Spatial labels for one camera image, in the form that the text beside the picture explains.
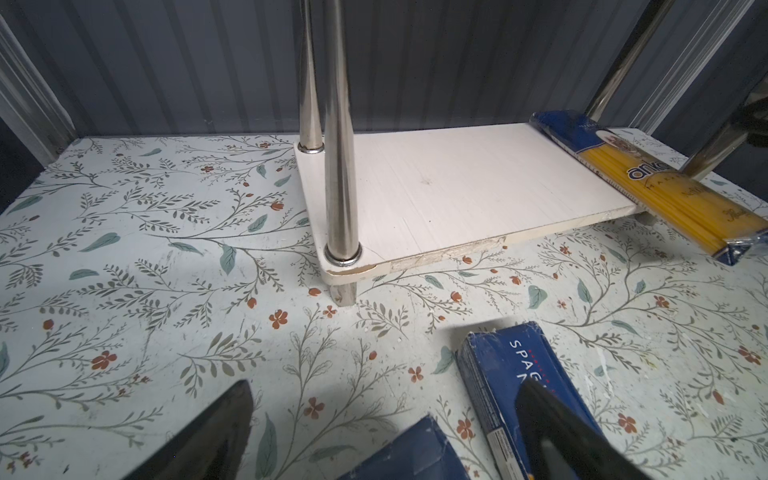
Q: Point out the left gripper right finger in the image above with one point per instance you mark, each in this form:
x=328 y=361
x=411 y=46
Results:
x=559 y=445

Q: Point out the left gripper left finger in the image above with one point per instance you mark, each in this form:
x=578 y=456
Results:
x=209 y=447

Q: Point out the white two-tier shelf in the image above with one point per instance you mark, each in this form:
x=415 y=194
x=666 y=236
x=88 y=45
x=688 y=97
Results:
x=380 y=203

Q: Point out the blue Barilla pasta box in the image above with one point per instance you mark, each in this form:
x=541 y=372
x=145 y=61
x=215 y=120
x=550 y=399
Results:
x=423 y=451

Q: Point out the blue yellow spaghetti bag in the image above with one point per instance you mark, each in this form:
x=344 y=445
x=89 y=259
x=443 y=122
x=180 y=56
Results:
x=722 y=228

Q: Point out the floral table mat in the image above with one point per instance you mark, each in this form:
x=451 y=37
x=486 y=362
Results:
x=142 y=277

